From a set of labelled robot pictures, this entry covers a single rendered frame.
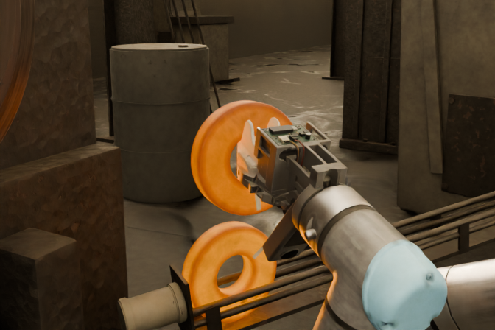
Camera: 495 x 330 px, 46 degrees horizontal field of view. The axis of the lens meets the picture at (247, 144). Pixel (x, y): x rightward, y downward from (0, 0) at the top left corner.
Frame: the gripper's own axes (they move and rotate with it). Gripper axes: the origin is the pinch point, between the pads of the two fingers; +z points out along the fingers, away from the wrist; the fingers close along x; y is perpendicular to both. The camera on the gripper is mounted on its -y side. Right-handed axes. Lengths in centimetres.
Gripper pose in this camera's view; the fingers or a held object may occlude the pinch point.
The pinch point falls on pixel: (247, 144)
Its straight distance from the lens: 79.0
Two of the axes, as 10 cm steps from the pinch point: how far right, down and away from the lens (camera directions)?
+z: -4.1, -4.6, 7.9
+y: 1.0, -8.8, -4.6
